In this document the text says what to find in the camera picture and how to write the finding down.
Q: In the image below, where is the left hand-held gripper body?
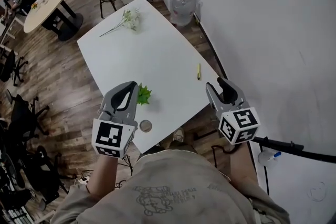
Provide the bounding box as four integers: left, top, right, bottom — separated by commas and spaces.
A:
91, 108, 139, 159

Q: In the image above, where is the clear water jug red handle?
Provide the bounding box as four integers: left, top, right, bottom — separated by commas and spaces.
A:
171, 0, 198, 27

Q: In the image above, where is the person's right shoe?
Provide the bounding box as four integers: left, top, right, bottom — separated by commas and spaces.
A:
173, 127, 185, 144

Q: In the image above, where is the green artificial plant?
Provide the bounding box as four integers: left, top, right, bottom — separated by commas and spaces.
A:
136, 82, 153, 106

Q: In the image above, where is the white spray bottle blue cap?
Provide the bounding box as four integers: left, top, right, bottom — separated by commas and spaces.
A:
257, 150, 282, 167

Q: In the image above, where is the person's right forearm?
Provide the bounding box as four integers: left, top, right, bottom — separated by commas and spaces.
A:
229, 142, 260, 190

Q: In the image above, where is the round beige table black base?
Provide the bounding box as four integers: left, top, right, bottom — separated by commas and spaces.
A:
23, 0, 85, 42

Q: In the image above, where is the person's beige printed shirt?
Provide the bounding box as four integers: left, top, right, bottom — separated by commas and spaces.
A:
49, 148, 291, 224

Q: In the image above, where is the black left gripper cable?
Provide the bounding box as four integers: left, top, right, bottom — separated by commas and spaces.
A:
114, 154, 135, 190

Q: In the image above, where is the whiteboard on black stand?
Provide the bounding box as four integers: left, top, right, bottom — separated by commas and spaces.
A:
247, 136, 336, 224

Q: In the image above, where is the person's left forearm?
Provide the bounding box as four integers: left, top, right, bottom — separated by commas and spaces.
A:
86, 155, 119, 202

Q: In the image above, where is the black office chair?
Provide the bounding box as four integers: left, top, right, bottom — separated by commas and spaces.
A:
23, 145, 69, 203
5, 88, 51, 137
0, 49, 29, 88

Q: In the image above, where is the round grey cable grommet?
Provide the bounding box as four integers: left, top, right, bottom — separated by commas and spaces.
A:
139, 119, 153, 133

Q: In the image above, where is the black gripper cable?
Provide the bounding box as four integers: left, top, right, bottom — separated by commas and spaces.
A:
211, 143, 237, 169
114, 154, 135, 190

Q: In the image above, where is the white artificial flower stem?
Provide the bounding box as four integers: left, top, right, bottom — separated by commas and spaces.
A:
99, 8, 141, 38

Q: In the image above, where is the white rectangular table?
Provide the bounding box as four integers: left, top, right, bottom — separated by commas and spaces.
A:
76, 0, 228, 154

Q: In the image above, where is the white power strip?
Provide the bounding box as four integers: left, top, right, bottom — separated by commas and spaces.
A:
74, 175, 91, 186

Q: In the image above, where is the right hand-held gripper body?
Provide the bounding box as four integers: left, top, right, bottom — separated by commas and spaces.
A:
213, 98, 261, 145

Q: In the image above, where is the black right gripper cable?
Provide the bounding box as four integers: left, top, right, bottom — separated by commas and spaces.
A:
211, 143, 237, 169

